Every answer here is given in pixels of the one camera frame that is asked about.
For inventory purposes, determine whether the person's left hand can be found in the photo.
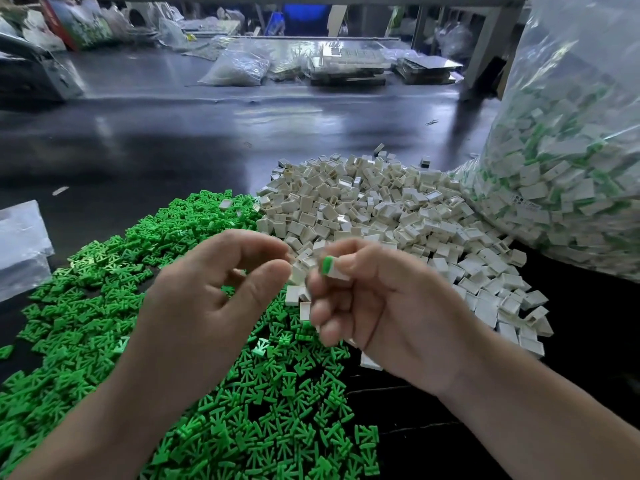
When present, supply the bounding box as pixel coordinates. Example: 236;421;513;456
115;229;296;421

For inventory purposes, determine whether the person's right hand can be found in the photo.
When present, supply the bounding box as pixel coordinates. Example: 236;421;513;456
306;239;486;396

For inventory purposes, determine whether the green and white assembled part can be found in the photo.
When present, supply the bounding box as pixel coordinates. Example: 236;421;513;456
319;255;352;284

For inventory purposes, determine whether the pile of white plastic caps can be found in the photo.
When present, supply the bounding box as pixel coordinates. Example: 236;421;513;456
255;149;551;371

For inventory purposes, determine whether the pile of green plastic clips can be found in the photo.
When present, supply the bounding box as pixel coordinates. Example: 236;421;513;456
0;189;381;480

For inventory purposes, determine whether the clear plastic bag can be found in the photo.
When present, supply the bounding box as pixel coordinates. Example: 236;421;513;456
450;0;640;283

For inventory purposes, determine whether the person's left forearm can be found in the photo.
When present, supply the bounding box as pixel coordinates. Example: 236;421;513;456
8;379;181;480

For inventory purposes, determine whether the person's right forearm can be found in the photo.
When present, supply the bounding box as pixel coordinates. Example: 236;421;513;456
440;335;640;480

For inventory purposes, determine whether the small clear bag of parts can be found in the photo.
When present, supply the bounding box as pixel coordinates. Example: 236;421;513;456
198;47;271;88

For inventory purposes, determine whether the stack of clear flat bags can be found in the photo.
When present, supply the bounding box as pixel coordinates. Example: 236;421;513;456
0;201;55;304

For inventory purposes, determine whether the dark flat tray stack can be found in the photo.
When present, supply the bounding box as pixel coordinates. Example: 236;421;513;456
393;53;463;86

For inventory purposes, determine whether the grey heat sealer machine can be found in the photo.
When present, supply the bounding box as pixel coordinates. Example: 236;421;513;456
0;35;86;104

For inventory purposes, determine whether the blue crate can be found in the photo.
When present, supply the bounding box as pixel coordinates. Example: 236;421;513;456
270;5;329;38

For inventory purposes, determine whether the grey metal horizontal bar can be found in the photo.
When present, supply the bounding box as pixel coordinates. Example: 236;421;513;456
0;0;526;8

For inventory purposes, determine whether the grey metal slanted post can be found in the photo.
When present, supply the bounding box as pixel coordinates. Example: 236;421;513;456
460;0;526;98

